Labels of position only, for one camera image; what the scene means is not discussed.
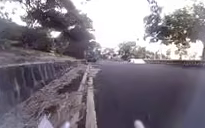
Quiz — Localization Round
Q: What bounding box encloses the grassy slope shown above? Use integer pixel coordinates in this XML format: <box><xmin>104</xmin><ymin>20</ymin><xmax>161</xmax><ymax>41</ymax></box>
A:
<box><xmin>0</xmin><ymin>44</ymin><xmax>78</xmax><ymax>66</ymax></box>

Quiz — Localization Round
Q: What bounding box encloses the pale concrete kerb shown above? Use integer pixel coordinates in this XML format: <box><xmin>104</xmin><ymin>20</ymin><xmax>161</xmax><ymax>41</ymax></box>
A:
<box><xmin>77</xmin><ymin>63</ymin><xmax>98</xmax><ymax>128</ymax></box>

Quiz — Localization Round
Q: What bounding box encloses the gutter with dry debris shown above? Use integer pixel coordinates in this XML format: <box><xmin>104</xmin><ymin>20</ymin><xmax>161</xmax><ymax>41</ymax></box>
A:
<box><xmin>0</xmin><ymin>63</ymin><xmax>89</xmax><ymax>128</ymax></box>

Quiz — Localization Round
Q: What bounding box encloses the grey retaining wall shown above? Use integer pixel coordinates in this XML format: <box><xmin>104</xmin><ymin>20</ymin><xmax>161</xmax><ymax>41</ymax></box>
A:
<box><xmin>0</xmin><ymin>59</ymin><xmax>86</xmax><ymax>118</ymax></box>

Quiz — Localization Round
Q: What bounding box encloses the robot's own part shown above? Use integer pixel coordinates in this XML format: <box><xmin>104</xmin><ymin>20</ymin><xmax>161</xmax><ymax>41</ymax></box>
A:
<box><xmin>60</xmin><ymin>121</ymin><xmax>72</xmax><ymax>128</ymax></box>
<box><xmin>133</xmin><ymin>119</ymin><xmax>146</xmax><ymax>128</ymax></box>

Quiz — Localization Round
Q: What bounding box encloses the dark grey asphalt road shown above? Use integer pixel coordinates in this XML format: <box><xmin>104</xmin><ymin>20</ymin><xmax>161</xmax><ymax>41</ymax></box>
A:
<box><xmin>89</xmin><ymin>61</ymin><xmax>205</xmax><ymax>128</ymax></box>

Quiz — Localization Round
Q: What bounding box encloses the low wall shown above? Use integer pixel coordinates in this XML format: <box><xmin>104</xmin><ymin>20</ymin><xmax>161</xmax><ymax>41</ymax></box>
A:
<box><xmin>144</xmin><ymin>58</ymin><xmax>205</xmax><ymax>68</ymax></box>

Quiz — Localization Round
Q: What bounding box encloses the white vehicle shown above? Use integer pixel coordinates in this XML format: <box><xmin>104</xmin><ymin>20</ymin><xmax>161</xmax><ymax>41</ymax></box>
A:
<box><xmin>127</xmin><ymin>58</ymin><xmax>147</xmax><ymax>65</ymax></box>

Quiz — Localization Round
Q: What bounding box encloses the row of trees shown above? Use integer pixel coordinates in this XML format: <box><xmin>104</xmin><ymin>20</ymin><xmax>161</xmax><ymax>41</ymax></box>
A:
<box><xmin>143</xmin><ymin>0</ymin><xmax>205</xmax><ymax>61</ymax></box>
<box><xmin>101</xmin><ymin>40</ymin><xmax>164</xmax><ymax>61</ymax></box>
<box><xmin>0</xmin><ymin>0</ymin><xmax>103</xmax><ymax>63</ymax></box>

